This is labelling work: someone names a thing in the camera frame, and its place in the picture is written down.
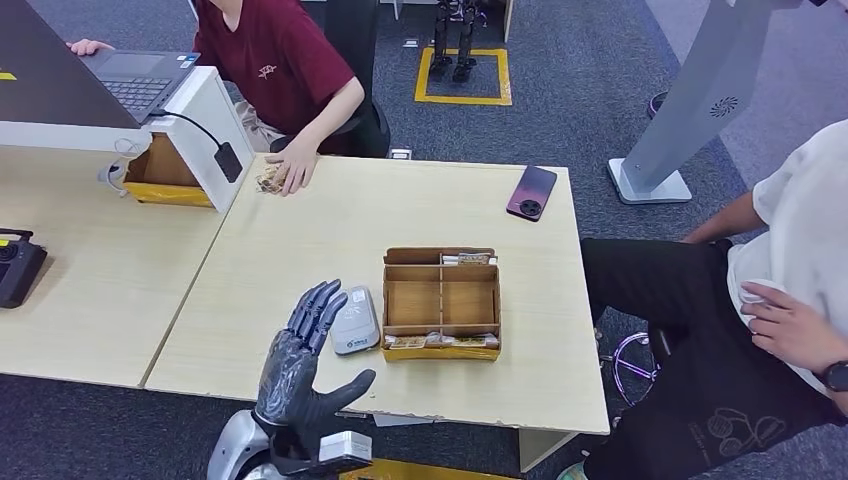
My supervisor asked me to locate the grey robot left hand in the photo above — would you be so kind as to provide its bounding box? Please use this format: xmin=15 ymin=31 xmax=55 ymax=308
xmin=253 ymin=278 xmax=377 ymax=433

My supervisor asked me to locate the person's left hand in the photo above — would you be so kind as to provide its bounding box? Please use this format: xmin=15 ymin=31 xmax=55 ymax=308
xmin=740 ymin=281 xmax=839 ymax=376
xmin=264 ymin=140 xmax=321 ymax=198

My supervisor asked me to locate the person's right hand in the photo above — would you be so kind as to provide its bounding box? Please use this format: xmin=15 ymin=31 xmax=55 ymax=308
xmin=66 ymin=38 xmax=115 ymax=57

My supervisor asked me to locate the stack of printed cards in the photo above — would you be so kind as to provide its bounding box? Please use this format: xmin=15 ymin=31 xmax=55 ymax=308
xmin=254 ymin=165 xmax=289 ymax=196

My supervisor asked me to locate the grey white card reader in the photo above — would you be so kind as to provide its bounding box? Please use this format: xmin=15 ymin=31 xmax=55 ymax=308
xmin=329 ymin=285 xmax=382 ymax=357

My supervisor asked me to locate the person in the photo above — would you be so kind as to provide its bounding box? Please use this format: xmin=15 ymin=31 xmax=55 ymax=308
xmin=556 ymin=119 xmax=848 ymax=480
xmin=66 ymin=0 xmax=366 ymax=198

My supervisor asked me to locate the wooden card organizer box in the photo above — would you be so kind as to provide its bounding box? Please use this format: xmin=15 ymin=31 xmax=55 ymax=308
xmin=380 ymin=246 xmax=503 ymax=363

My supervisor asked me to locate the dark grey laptop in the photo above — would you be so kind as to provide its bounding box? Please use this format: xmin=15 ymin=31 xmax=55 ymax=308
xmin=0 ymin=0 xmax=201 ymax=130

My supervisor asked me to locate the black wristwatch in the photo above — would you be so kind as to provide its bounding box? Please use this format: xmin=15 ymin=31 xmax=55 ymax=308
xmin=818 ymin=360 xmax=848 ymax=393

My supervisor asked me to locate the white laptop riser stand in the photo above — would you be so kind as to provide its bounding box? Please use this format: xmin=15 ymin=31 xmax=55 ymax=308
xmin=0 ymin=64 xmax=256 ymax=215

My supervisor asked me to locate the cardboard box with yellow tape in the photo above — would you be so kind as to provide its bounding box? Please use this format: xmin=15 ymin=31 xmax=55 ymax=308
xmin=122 ymin=132 xmax=215 ymax=209

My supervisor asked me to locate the black office chair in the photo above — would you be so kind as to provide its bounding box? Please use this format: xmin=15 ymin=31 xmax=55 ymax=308
xmin=270 ymin=0 xmax=392 ymax=159

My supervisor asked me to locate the standing humanoid robot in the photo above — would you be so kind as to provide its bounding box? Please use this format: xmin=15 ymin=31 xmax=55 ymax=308
xmin=427 ymin=0 xmax=488 ymax=84

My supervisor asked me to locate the black controller device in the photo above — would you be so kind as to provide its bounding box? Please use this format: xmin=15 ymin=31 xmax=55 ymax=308
xmin=0 ymin=228 xmax=49 ymax=311

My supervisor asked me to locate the purple smartphone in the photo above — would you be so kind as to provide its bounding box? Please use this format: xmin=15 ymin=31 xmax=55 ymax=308
xmin=506 ymin=165 xmax=558 ymax=223

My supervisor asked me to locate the grey kiosk stand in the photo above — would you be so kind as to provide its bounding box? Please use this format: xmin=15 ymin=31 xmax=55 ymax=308
xmin=606 ymin=0 xmax=790 ymax=205

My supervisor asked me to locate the white desk leg panel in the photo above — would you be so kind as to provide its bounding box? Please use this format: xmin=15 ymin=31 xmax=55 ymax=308
xmin=518 ymin=430 xmax=578 ymax=473

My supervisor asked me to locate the black power adapter with cable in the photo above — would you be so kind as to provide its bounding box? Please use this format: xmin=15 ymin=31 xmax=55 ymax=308
xmin=148 ymin=107 xmax=244 ymax=185

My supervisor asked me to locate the white cable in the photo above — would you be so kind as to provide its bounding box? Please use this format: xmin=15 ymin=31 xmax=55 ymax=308
xmin=95 ymin=135 xmax=144 ymax=197

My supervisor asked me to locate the purple wheel frame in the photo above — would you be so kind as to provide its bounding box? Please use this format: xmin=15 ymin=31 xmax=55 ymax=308
xmin=599 ymin=331 xmax=660 ymax=407

